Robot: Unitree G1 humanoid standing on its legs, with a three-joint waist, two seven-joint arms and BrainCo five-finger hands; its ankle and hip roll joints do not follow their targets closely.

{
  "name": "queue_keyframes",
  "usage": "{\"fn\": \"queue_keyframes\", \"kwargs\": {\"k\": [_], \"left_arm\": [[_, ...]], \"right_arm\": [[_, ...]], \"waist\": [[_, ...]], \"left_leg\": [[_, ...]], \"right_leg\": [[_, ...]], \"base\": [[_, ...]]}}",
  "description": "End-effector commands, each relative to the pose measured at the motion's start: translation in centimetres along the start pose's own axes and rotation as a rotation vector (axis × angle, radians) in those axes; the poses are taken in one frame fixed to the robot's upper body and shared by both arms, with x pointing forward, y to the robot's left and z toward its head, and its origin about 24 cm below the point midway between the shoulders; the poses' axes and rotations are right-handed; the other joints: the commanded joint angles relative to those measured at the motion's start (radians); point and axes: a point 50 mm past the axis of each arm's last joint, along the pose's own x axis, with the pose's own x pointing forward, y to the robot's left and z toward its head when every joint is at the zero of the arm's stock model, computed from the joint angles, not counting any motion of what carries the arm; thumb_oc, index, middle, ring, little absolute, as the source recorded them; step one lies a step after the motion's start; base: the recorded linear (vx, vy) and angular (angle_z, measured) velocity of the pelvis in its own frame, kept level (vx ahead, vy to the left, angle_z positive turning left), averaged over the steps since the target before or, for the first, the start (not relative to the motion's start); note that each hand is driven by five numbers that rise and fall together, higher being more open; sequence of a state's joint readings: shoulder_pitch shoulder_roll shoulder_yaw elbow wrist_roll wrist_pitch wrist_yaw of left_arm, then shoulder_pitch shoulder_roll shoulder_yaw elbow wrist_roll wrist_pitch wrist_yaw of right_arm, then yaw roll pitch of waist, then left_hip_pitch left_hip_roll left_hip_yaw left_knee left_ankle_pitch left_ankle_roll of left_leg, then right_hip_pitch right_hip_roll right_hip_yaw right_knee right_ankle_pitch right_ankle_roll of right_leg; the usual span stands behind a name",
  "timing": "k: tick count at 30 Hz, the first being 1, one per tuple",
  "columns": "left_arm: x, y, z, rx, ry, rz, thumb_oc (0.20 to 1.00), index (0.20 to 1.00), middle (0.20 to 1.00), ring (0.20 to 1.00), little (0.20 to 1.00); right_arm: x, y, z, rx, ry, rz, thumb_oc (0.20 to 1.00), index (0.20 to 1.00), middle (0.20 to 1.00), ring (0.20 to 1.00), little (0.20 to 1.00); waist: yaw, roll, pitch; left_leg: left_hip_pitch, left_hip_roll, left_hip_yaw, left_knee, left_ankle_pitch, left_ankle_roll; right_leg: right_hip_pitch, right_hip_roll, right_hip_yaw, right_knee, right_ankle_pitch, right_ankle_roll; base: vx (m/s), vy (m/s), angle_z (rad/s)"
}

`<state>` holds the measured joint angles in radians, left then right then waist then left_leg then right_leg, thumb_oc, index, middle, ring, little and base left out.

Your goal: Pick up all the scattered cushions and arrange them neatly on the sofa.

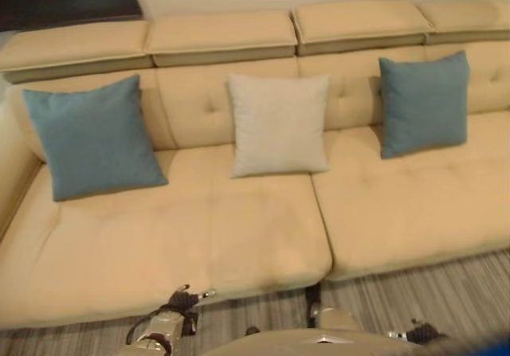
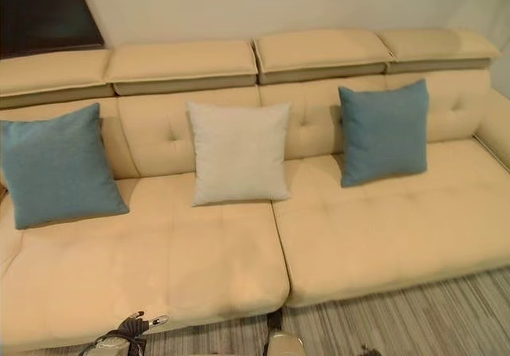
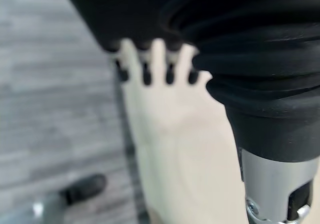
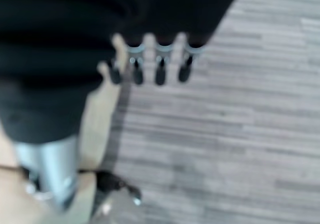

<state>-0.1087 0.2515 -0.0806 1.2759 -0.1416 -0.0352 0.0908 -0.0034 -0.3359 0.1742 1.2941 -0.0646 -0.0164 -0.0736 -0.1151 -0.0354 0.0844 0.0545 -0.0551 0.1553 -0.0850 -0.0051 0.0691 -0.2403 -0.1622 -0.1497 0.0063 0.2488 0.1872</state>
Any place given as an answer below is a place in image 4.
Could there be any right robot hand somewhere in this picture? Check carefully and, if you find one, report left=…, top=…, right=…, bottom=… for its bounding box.
left=0, top=0, right=248, bottom=211

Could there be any grey striped rug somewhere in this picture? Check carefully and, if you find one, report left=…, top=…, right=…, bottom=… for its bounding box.
left=98, top=0, right=320, bottom=224

